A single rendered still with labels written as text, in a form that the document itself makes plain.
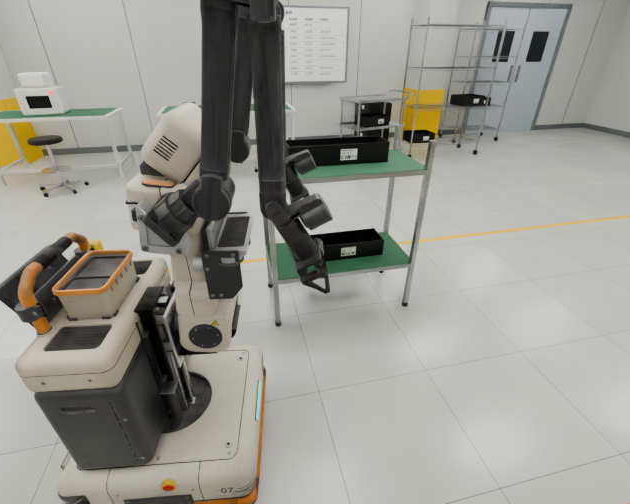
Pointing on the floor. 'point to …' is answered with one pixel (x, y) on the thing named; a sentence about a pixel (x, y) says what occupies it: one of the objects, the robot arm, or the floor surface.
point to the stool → (54, 164)
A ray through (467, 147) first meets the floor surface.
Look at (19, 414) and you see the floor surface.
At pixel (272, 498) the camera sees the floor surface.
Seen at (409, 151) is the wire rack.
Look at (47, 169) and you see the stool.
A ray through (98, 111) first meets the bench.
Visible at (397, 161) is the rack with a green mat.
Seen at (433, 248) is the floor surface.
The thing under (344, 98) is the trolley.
